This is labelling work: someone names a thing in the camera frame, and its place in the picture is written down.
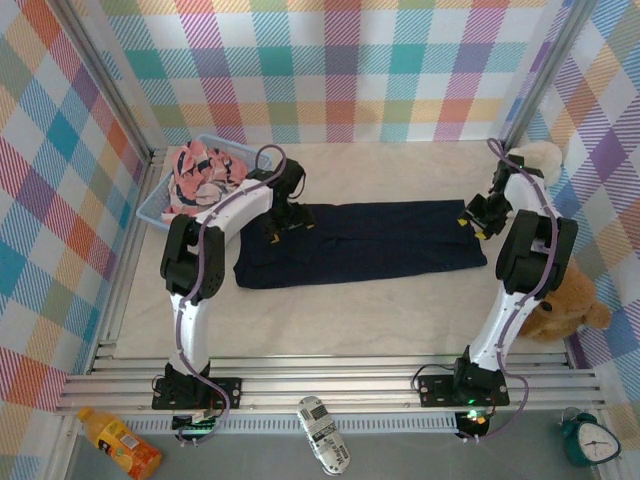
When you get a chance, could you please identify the white plush dog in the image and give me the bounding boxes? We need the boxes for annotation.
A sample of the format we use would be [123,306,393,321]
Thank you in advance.
[507,141,564,189]

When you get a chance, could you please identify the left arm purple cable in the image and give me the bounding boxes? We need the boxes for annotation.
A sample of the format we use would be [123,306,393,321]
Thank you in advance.
[172,144,289,446]

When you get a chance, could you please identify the white slotted cable duct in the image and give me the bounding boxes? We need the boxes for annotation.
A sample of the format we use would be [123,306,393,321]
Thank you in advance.
[119,417,461,435]

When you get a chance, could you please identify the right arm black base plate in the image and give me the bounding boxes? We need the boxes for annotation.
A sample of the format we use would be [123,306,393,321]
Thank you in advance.
[417,372,511,409]

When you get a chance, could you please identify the teal alarm clock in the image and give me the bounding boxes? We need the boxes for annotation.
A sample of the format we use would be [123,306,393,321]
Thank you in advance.
[558,407,623,469]

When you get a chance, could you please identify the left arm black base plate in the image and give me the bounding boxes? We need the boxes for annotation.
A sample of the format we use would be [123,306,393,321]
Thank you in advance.
[151,377,243,412]

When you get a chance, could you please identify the brown teddy bear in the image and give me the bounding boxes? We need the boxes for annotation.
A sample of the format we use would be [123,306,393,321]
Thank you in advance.
[519,264,614,344]

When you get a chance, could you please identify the blue plastic laundry basket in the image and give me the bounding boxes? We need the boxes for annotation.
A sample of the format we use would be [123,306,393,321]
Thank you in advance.
[135,133,274,234]

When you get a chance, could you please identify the aluminium rail frame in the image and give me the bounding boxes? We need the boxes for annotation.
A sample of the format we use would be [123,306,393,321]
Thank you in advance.
[54,352,609,416]

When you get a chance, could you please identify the navy blue garment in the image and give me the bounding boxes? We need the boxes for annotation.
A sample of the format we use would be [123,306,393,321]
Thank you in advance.
[233,199,489,291]

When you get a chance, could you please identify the orange juice bottle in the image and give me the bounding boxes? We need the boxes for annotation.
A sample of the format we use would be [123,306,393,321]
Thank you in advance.
[75,406,163,480]

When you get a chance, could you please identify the aluminium side rail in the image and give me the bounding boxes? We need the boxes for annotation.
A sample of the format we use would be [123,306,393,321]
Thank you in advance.
[102,149,167,359]

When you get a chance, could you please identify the pink whale print garment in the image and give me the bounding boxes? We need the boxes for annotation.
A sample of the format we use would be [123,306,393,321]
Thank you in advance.
[162,140,251,226]

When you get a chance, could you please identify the aluminium corner post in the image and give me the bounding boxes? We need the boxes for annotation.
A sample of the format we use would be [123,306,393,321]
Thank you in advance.
[54,0,169,166]
[499,0,599,151]

